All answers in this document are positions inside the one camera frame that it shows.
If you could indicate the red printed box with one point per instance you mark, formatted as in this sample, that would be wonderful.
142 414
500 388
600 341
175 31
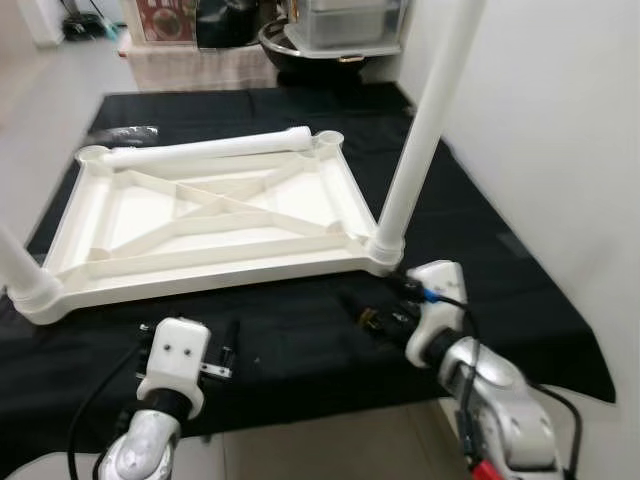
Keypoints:
165 20

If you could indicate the black round basin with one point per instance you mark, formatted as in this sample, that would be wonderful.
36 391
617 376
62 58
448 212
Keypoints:
300 62

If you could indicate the pink patterned floor mat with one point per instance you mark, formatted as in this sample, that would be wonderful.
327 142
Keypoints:
190 68

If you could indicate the clear plastic storage box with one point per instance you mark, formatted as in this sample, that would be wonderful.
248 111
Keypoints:
345 25

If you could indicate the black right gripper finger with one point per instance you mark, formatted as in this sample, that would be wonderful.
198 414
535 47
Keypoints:
402 282
355 305

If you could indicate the white plastic table top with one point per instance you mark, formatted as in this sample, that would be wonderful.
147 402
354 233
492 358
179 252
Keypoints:
200 265

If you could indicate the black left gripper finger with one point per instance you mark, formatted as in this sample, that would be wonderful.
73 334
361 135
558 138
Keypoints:
231 345

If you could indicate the white plastic table leg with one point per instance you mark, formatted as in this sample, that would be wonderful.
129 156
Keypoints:
20 270
200 148
425 130

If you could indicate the clear plastic bag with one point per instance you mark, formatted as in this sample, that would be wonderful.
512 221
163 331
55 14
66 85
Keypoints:
130 133

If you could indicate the black bag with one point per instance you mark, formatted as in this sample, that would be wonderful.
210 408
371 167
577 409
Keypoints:
228 25

